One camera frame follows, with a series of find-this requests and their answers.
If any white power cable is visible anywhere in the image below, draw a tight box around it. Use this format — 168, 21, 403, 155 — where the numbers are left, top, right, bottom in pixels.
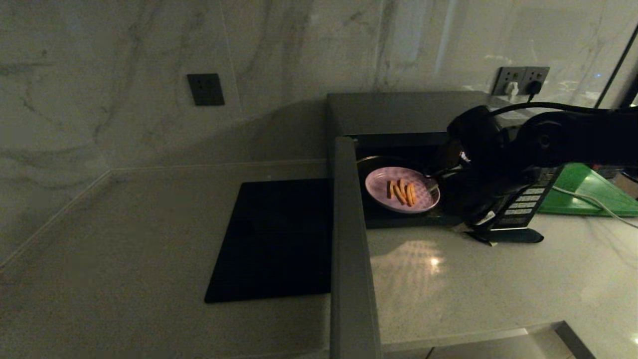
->
550, 185, 638, 231

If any black glass induction cooktop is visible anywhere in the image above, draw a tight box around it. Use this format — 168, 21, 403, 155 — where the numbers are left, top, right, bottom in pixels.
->
204, 178, 333, 304

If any purple round plate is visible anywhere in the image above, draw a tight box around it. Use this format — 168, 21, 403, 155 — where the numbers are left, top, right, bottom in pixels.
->
365, 167, 441, 214

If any single black wall socket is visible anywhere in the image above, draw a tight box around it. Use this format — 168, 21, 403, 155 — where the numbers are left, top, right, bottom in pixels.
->
187, 73, 226, 107

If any black glass microwave door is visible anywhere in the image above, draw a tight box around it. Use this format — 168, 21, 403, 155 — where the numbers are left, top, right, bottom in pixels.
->
329, 136, 384, 359

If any green plastic cutting board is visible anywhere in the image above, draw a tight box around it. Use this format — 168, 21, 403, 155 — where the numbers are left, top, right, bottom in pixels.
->
537, 162, 638, 218

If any double grey wall socket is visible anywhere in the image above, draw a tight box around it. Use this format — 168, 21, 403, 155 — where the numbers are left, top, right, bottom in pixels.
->
492, 66, 551, 97

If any silver black microwave oven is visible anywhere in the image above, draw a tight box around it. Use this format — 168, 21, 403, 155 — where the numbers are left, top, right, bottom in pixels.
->
326, 91, 566, 231

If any black plug with cable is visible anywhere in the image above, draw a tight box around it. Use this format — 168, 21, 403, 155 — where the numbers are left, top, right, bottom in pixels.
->
523, 79, 544, 105

